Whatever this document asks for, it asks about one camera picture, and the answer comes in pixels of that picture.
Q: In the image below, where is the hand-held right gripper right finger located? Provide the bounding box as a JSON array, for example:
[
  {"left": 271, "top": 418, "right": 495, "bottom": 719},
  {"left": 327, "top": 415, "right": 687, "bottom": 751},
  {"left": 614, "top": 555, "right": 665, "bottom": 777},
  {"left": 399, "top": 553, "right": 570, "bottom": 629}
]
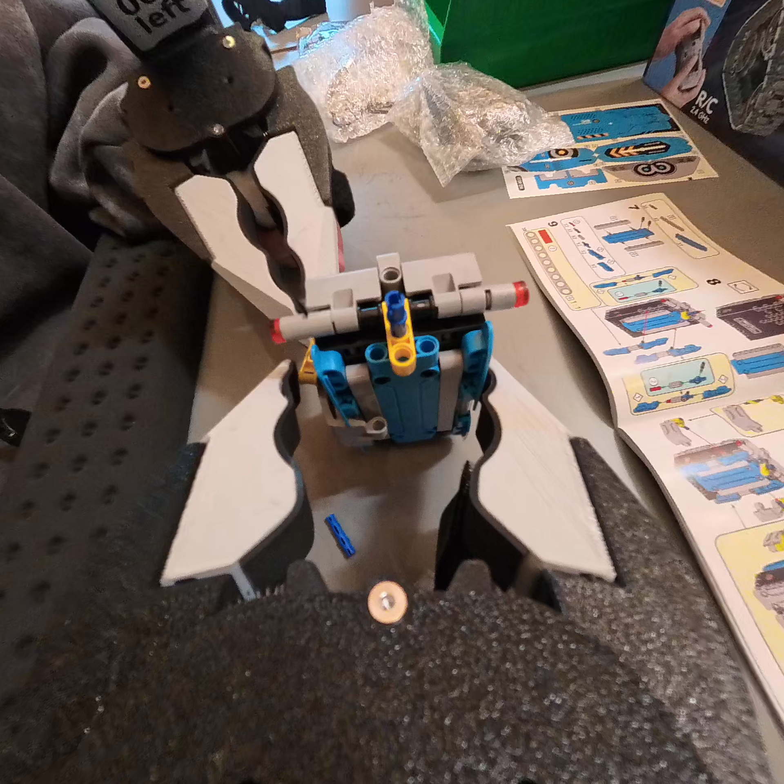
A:
[{"left": 435, "top": 372, "right": 618, "bottom": 597}]

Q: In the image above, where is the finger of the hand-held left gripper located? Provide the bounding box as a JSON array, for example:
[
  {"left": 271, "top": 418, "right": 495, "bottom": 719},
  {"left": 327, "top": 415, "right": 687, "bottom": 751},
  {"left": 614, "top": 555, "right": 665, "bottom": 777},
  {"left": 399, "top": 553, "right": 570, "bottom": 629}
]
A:
[
  {"left": 258, "top": 130, "right": 346, "bottom": 279},
  {"left": 174, "top": 173, "right": 310, "bottom": 316}
]

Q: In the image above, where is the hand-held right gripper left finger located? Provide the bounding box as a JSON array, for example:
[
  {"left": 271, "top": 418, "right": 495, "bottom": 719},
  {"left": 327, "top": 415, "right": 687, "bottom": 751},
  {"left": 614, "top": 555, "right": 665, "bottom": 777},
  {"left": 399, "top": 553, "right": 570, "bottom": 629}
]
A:
[{"left": 157, "top": 365, "right": 316, "bottom": 597}]

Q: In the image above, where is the grey blue toy brick assembly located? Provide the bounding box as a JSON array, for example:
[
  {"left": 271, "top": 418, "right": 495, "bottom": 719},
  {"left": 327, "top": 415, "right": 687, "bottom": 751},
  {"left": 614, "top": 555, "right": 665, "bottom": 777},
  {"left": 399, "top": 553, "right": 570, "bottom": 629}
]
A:
[{"left": 270, "top": 252, "right": 530, "bottom": 449}]

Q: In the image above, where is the brick instruction booklet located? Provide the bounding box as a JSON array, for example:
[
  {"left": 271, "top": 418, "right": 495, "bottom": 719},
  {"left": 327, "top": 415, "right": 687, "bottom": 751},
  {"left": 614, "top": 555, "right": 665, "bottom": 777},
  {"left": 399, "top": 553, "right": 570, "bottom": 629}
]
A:
[{"left": 509, "top": 194, "right": 784, "bottom": 687}]

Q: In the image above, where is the grey desk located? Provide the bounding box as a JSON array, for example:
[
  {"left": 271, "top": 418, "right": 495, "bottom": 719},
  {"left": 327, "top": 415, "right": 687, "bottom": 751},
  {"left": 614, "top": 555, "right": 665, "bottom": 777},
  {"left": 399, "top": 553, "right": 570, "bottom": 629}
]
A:
[{"left": 184, "top": 74, "right": 784, "bottom": 784}]

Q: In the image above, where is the blue toy brick pin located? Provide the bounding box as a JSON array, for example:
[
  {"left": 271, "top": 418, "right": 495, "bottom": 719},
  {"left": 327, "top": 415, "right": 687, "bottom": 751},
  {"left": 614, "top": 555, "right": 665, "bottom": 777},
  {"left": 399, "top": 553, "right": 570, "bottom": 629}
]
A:
[{"left": 325, "top": 515, "right": 359, "bottom": 559}]

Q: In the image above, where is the black perforated pad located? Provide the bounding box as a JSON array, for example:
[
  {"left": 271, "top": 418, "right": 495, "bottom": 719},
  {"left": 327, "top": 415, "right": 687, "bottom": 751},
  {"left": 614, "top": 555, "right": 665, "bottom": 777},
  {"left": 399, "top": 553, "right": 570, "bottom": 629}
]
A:
[{"left": 0, "top": 233, "right": 218, "bottom": 699}]

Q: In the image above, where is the crumpled clear plastic bag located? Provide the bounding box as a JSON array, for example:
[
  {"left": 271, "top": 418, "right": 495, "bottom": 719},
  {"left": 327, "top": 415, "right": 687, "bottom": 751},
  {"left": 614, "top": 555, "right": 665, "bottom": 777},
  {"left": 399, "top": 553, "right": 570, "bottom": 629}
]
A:
[{"left": 294, "top": 0, "right": 577, "bottom": 187}]

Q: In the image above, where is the green plastic bin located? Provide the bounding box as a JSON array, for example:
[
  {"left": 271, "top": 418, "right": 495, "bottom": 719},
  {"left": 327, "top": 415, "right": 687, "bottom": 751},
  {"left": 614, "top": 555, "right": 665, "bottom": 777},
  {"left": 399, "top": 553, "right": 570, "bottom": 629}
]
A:
[{"left": 423, "top": 0, "right": 687, "bottom": 89}]

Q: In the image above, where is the blue sticker sheet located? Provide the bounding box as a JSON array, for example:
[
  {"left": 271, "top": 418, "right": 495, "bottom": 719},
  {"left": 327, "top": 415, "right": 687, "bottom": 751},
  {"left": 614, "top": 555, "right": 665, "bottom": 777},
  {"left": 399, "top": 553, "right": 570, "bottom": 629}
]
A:
[{"left": 503, "top": 102, "right": 717, "bottom": 199}]

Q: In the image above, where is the toy robot kit box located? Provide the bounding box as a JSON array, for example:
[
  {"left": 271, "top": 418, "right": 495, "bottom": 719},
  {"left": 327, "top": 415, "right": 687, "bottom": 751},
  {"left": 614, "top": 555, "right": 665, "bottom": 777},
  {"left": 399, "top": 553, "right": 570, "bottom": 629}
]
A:
[{"left": 644, "top": 0, "right": 784, "bottom": 187}]

